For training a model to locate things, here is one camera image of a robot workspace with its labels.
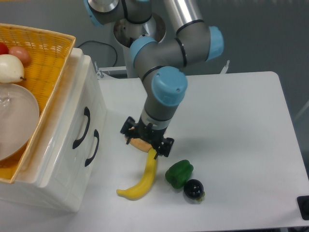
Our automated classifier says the pink peach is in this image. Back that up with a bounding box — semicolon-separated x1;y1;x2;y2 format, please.
9;46;31;66

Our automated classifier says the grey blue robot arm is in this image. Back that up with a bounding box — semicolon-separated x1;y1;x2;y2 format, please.
84;0;224;157

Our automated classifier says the white pear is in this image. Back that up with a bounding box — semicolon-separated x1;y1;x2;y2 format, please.
0;54;26;84

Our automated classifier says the red tomato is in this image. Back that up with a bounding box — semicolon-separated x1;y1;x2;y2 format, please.
0;42;9;55

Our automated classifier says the white drawer cabinet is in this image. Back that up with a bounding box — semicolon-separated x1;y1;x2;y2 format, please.
0;48;107;212

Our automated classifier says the black corner device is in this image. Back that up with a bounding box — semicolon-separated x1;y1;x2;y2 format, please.
297;195;309;220

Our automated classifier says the yellow woven basket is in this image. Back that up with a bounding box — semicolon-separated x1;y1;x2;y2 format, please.
0;23;76;184

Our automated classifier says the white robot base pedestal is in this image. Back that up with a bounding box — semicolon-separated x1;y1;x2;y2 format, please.
113;13;167;78

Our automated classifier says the green bell pepper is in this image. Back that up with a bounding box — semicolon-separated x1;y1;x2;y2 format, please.
165;159;194;189

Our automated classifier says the yellow banana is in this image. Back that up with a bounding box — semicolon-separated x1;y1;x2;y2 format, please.
116;148;157;200

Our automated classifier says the white drawer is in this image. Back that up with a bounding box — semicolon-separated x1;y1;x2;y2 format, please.
40;55;106;192
38;113;107;213

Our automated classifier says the black cable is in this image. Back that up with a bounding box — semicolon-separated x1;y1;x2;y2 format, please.
76;40;118;65

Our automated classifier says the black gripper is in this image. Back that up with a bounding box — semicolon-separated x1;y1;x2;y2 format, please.
120;116;174;159

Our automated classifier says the orange bread slice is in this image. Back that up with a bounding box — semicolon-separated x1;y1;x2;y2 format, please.
129;138;153;153

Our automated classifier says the dark purple eggplant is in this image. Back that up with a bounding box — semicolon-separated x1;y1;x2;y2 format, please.
183;179;205;201

